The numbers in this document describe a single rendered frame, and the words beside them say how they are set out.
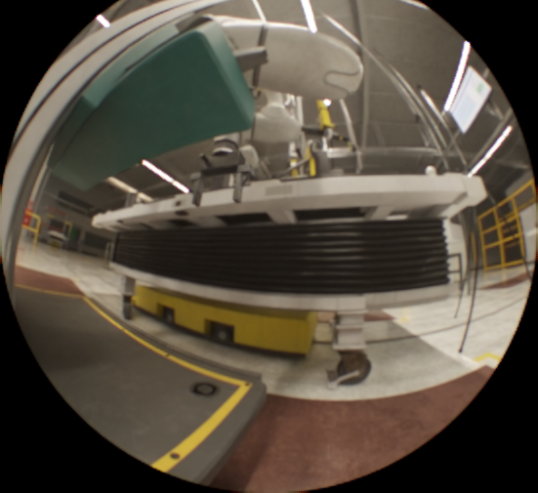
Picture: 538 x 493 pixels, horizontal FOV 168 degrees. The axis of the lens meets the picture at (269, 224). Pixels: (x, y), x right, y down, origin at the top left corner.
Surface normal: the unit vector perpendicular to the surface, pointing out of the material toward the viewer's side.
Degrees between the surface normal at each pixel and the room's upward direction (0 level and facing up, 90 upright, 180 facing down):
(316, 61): 150
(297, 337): 90
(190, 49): 180
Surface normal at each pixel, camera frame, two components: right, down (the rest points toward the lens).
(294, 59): 0.00, 0.78
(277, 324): -0.32, -0.30
